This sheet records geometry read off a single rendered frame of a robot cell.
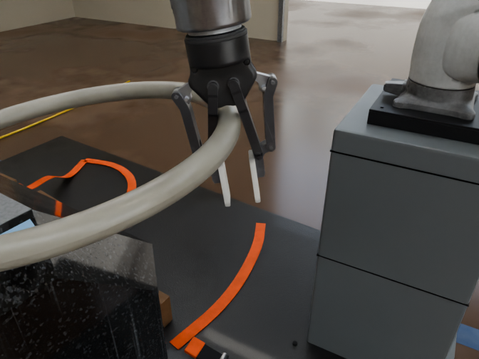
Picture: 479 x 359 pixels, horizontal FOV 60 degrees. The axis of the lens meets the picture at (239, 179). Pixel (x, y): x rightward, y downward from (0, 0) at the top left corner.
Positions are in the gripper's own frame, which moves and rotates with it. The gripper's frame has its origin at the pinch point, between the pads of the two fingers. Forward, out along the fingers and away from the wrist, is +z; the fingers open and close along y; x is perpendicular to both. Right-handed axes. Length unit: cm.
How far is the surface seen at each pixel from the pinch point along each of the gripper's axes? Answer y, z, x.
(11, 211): 37.5, 3.4, -5.8
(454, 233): -46, 37, -27
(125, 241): 27.0, 21.8, -19.5
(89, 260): 29.4, 16.4, -7.6
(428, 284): -42, 54, -29
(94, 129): 109, 67, -224
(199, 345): 24, 80, -40
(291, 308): -8, 89, -59
